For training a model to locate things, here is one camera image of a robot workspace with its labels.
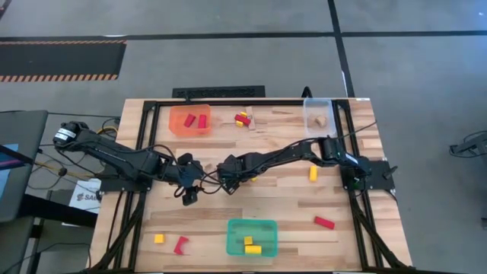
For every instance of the clear plastic bin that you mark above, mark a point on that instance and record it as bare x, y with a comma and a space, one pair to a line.
323, 133

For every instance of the teal plastic bin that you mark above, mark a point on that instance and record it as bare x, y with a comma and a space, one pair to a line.
266, 232

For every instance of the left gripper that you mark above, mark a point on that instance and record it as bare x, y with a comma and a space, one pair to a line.
190, 171

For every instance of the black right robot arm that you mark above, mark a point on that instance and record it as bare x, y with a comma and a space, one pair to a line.
289, 152

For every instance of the black bar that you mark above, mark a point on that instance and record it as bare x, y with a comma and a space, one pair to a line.
15, 156

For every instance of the black power strip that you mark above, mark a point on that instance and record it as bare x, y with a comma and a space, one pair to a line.
218, 91

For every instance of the black aluminium table frame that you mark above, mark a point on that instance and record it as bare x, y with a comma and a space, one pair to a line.
266, 102

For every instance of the small yellow cube block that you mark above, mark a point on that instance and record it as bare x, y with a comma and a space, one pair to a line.
248, 240
159, 238

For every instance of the black hazard-striped floor mat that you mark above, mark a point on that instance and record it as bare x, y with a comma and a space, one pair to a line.
57, 57

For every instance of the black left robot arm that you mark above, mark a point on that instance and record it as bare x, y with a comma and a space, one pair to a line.
114, 156

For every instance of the blue screen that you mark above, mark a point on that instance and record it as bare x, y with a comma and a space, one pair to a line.
5, 171

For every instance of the yellow rectangular wooden block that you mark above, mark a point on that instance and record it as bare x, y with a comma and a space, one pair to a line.
239, 123
313, 173
253, 249

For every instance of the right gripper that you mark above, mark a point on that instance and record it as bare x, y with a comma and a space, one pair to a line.
239, 167

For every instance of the long natural wood block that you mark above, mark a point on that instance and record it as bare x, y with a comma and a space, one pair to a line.
251, 126

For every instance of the black furniture beam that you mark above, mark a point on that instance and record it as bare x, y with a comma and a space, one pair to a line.
57, 213

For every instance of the grey desk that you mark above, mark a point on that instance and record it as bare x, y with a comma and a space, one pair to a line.
23, 125

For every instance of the white printed paper sheet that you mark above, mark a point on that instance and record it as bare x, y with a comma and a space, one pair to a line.
85, 196

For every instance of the orange plastic bin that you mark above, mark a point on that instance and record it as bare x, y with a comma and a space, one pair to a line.
179, 131

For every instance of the red arch wooden block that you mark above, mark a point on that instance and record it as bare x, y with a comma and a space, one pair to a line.
179, 247

